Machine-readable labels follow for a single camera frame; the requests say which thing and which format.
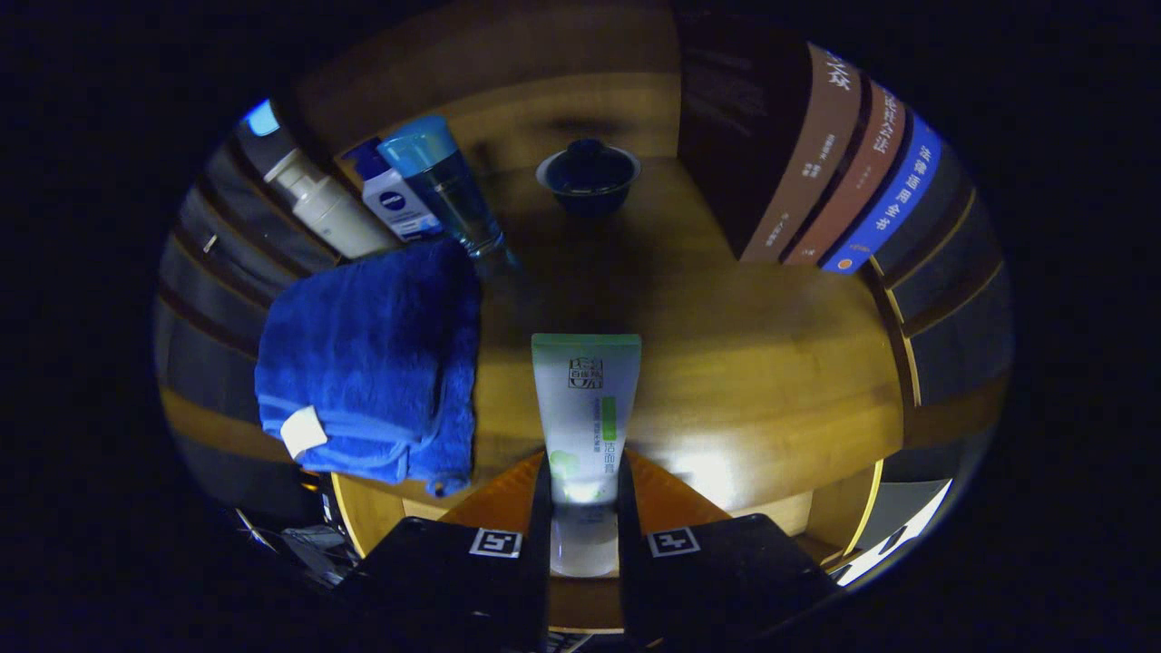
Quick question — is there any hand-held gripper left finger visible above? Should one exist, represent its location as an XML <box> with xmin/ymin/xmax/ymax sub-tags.
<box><xmin>336</xmin><ymin>449</ymin><xmax>552</xmax><ymax>653</ymax></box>

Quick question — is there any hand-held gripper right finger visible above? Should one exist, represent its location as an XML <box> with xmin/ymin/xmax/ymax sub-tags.
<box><xmin>619</xmin><ymin>449</ymin><xmax>840</xmax><ymax>650</ymax></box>

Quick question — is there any white green cleanser tube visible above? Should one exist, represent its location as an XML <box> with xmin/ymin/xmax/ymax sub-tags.
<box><xmin>531</xmin><ymin>333</ymin><xmax>643</xmax><ymax>579</ymax></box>

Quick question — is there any wooden countertop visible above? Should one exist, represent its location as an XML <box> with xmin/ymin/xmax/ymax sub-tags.
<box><xmin>331</xmin><ymin>154</ymin><xmax>908</xmax><ymax>518</ymax></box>

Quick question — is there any wooden cabinet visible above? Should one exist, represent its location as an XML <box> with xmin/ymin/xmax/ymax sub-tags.
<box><xmin>154</xmin><ymin>5</ymin><xmax>1012</xmax><ymax>509</ymax></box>

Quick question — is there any dark electronic device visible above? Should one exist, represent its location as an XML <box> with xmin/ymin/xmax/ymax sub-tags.
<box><xmin>236</xmin><ymin>508</ymin><xmax>364</xmax><ymax>586</ymax></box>

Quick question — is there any blue folded towel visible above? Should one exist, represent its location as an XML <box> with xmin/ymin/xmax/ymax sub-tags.
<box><xmin>254</xmin><ymin>239</ymin><xmax>482</xmax><ymax>498</ymax></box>

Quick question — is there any white blue-capped lotion bottle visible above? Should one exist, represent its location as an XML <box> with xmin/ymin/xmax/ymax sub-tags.
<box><xmin>349</xmin><ymin>141</ymin><xmax>444</xmax><ymax>243</ymax></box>

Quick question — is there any white pump bottle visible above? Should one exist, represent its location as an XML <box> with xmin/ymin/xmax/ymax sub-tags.
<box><xmin>263</xmin><ymin>148</ymin><xmax>400</xmax><ymax>261</ymax></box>

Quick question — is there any teal bottle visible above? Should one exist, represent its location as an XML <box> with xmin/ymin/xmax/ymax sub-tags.
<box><xmin>376</xmin><ymin>115</ymin><xmax>506</xmax><ymax>259</ymax></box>

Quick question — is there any blue book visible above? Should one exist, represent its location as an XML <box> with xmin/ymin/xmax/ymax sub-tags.
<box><xmin>821</xmin><ymin>111</ymin><xmax>944</xmax><ymax>275</ymax></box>

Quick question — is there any blue lidded teacup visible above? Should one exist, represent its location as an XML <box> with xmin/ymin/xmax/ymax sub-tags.
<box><xmin>535</xmin><ymin>138</ymin><xmax>642</xmax><ymax>219</ymax></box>

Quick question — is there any reddish brown book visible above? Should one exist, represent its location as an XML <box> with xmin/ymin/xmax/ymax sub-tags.
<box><xmin>782</xmin><ymin>82</ymin><xmax>908</xmax><ymax>267</ymax></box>

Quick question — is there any dark brown book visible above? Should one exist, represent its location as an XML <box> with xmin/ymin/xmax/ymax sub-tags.
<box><xmin>676</xmin><ymin>18</ymin><xmax>863</xmax><ymax>264</ymax></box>

